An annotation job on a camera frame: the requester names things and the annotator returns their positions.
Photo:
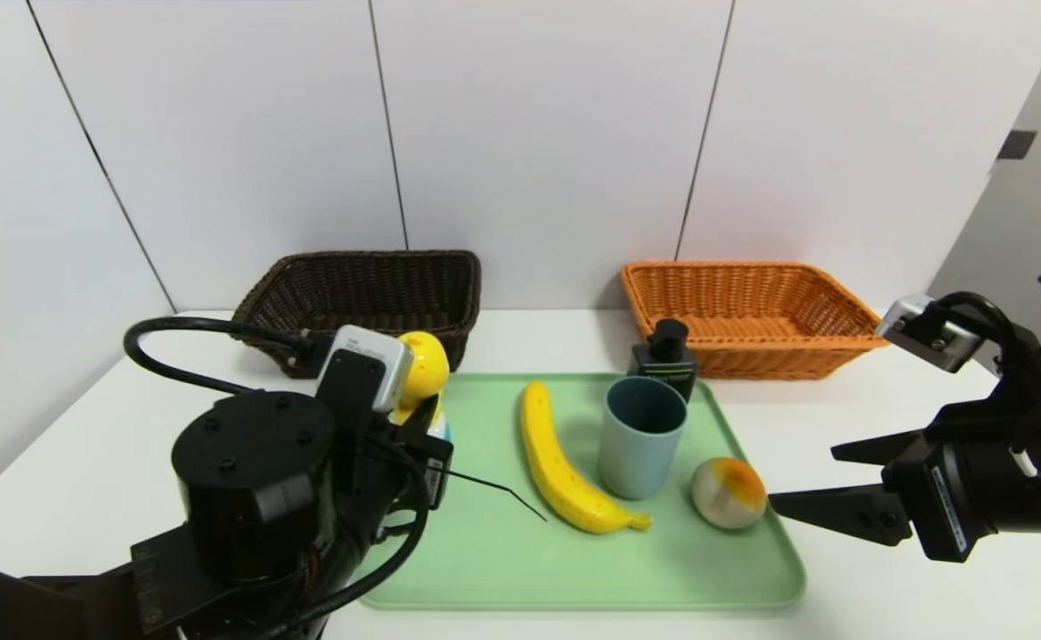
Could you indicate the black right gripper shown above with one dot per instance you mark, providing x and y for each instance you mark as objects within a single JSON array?
[{"x": 942, "y": 504}]

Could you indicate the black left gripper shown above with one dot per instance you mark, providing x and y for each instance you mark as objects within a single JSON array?
[{"x": 434, "y": 471}]

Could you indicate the yellow duck toy car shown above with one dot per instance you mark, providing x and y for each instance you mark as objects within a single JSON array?
[{"x": 427, "y": 364}]

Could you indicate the yellow banana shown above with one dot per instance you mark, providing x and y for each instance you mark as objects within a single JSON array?
[{"x": 556, "y": 471}]

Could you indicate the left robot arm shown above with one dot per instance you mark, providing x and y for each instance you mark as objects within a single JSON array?
[{"x": 253, "y": 480}]

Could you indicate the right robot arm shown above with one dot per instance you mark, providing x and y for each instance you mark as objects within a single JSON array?
[{"x": 1036, "y": 489}]

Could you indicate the dark brown wicker basket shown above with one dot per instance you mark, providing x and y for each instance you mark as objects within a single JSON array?
[{"x": 351, "y": 284}]

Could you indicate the orange wicker basket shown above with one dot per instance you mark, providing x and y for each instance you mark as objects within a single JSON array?
[{"x": 751, "y": 356}]

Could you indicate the orange and white peach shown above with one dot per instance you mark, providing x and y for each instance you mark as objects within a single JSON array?
[{"x": 724, "y": 498}]

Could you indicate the blue plastic cup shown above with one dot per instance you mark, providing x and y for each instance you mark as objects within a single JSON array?
[{"x": 636, "y": 462}]

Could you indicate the light green plastic tray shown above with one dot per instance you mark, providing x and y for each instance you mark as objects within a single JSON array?
[{"x": 662, "y": 569}]

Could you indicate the black pump bottle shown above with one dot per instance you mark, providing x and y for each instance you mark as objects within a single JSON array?
[{"x": 662, "y": 351}]

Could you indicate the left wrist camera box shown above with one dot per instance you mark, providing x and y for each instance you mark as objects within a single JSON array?
[{"x": 369, "y": 360}]

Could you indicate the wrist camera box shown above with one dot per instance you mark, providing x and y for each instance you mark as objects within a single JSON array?
[
  {"x": 924, "y": 333},
  {"x": 369, "y": 360}
]

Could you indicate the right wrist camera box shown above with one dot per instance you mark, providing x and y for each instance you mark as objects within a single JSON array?
[{"x": 924, "y": 333}]

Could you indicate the dark wall fixture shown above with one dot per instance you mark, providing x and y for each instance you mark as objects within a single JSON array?
[{"x": 1018, "y": 145}]

